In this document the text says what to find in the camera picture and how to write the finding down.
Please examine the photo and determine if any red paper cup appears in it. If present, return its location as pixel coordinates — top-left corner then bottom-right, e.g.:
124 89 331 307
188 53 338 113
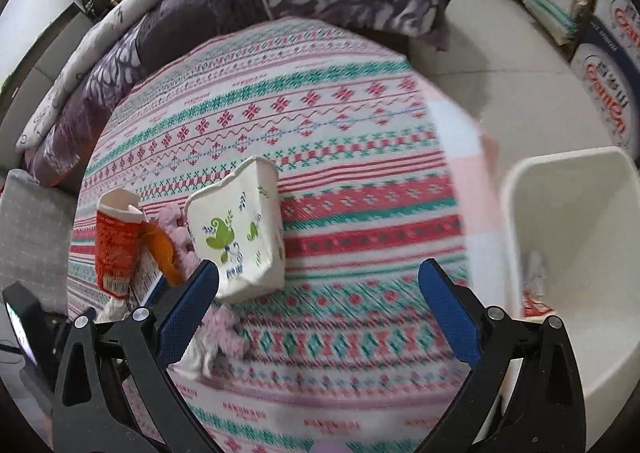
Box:
94 188 145 299

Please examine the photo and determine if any white floral paper cup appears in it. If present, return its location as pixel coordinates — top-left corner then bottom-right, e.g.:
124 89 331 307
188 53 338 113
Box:
184 155 285 303

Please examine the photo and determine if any red white snack cup trash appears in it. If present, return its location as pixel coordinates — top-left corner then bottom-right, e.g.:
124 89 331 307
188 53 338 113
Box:
523 291 554 321

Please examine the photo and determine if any white plastic trash bin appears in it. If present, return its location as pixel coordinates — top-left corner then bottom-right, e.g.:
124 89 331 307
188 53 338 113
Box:
499 146 640 409

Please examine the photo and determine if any black phone with screen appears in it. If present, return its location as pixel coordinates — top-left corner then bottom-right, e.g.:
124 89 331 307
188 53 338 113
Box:
2 282 53 367

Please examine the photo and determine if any pink fluffy yarn item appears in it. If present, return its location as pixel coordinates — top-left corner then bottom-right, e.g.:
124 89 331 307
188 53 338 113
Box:
153 203 250 379

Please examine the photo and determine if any orange plush toy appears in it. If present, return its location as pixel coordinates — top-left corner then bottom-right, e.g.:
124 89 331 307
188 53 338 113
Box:
141 222 184 287

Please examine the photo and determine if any patterned striped bed cover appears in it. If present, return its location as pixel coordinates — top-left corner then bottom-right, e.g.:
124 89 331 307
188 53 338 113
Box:
67 20 468 452

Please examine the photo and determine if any pink checked bed sheet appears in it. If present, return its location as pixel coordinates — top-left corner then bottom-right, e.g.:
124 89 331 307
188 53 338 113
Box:
418 77 509 308

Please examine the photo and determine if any lower Ganten water carton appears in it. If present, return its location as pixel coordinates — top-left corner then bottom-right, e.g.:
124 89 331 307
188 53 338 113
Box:
570 43 639 161

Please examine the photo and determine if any ganten water carton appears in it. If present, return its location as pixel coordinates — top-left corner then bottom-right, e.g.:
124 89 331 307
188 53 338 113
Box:
570 43 639 161
594 0 639 65

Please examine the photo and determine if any upper Ganten water carton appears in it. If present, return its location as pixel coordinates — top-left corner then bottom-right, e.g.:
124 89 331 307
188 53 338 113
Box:
594 0 639 65

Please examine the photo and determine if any purple patterned quilt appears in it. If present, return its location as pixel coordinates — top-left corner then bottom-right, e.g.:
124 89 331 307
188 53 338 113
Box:
22 0 451 187

